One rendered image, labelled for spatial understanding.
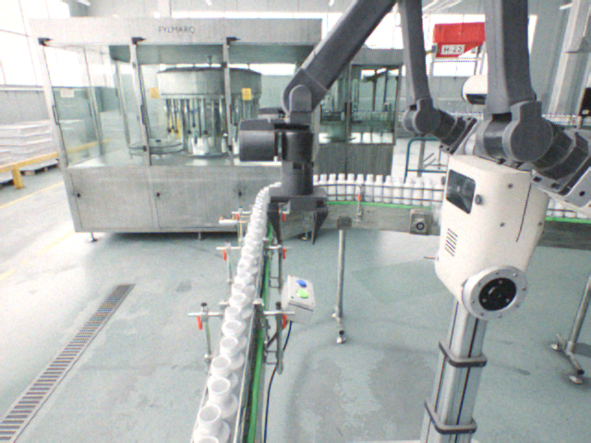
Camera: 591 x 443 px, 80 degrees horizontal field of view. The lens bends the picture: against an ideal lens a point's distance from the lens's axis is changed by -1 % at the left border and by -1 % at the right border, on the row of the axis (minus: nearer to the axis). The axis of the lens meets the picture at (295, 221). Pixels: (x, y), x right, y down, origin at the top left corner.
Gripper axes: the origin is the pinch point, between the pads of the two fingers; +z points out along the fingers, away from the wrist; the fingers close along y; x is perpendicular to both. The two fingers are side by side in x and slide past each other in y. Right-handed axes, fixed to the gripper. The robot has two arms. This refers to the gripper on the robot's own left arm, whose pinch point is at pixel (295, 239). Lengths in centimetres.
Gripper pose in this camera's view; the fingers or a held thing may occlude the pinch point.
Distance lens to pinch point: 66.4
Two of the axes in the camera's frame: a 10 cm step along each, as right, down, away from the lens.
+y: 10.0, 0.1, 0.3
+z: -0.2, 9.4, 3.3
